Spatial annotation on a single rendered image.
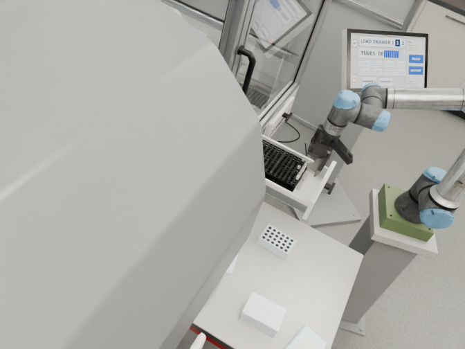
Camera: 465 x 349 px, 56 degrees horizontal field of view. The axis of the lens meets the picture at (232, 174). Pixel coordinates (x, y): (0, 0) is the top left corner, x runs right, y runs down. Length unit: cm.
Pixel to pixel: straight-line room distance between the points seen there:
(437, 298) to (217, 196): 247
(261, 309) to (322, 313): 24
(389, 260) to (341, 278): 47
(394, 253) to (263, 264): 70
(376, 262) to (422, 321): 78
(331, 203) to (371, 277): 92
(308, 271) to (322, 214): 130
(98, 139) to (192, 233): 18
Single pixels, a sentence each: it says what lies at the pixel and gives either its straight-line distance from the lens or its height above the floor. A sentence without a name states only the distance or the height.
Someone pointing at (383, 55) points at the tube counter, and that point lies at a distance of 246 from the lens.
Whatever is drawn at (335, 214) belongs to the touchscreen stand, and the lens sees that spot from 300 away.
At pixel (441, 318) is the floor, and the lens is 294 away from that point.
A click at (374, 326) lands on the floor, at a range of 267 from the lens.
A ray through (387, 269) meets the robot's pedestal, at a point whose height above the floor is 52.
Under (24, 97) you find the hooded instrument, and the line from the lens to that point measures 53.
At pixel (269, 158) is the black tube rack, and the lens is 182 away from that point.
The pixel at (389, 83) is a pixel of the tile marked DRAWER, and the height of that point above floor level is 100.
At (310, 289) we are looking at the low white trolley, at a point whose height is 76.
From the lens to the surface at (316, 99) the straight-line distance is 354.
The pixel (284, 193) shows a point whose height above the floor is 88.
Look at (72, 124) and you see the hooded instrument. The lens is 51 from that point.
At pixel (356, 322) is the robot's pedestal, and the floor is 3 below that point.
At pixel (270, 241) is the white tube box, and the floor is 80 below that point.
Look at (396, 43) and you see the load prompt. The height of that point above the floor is 115.
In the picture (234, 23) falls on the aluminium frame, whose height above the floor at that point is 161.
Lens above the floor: 207
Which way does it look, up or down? 43 degrees down
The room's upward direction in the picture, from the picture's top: 17 degrees clockwise
